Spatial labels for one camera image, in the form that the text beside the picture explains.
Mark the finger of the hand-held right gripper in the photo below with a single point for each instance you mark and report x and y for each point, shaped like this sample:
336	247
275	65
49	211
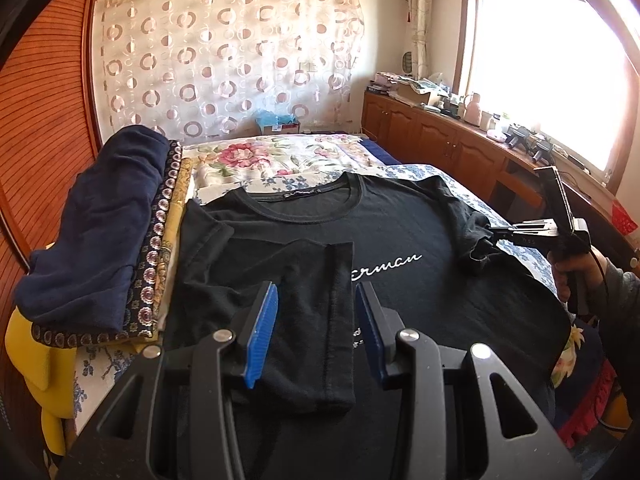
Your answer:
530	241
525	227

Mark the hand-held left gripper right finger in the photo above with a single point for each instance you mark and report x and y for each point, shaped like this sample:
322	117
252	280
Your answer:
367	330

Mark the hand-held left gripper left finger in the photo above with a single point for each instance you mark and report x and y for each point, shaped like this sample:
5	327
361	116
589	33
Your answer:
260	330

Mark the black t-shirt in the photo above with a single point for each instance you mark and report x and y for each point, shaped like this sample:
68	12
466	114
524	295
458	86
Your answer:
425	300

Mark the person's right forearm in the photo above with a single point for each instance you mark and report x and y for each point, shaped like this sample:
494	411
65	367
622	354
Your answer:
620	320

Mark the person's right hand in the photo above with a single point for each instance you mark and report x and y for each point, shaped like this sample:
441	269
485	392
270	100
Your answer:
562	280

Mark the red basket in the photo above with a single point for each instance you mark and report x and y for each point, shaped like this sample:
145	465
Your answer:
621	216

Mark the black gadget on cabinet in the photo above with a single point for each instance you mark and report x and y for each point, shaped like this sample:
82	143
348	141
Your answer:
527	142

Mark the white cup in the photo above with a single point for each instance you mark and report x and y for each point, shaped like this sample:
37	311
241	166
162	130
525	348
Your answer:
487	120

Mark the folded pale pink cloth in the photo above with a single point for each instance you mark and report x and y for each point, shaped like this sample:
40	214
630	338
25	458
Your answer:
176	260

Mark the wooden cabinet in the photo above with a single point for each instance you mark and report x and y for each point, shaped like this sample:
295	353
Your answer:
440	135

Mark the pink thermos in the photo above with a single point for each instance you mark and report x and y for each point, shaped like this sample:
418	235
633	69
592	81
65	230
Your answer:
472	109

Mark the navy cloth with circle trim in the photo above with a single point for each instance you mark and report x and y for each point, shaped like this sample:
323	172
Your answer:
155	240

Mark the dark floral blanket red fringe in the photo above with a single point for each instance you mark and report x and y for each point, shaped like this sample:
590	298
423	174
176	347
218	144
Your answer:
582	370

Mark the folded yellow patterned cloth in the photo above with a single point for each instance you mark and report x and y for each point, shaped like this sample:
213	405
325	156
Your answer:
172	220

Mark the window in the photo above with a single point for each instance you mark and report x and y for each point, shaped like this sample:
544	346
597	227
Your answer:
540	60

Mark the blue floral bedsheet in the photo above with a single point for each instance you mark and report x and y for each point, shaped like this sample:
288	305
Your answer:
105	365

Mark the cardboard box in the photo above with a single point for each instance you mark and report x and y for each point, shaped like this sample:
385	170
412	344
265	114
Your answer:
422	95

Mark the pink floral quilt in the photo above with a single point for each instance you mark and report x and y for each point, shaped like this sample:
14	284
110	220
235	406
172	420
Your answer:
280	160

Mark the folded navy garment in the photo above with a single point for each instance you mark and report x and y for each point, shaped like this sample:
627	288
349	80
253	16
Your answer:
100	230

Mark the white fan heater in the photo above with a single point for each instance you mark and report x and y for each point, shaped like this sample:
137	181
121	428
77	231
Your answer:
407	64

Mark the pink boxes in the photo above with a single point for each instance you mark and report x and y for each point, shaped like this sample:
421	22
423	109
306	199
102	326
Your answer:
385	82

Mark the blue tissue box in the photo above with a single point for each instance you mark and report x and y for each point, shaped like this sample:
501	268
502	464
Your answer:
277	122

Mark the cream patterned window drape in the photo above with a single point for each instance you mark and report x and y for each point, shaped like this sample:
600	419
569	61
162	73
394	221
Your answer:
422	15

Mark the sheer curtain with circles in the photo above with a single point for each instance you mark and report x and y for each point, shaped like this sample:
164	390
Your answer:
225	55

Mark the wooden slatted wardrobe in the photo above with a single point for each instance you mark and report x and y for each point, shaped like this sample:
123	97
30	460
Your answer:
45	125

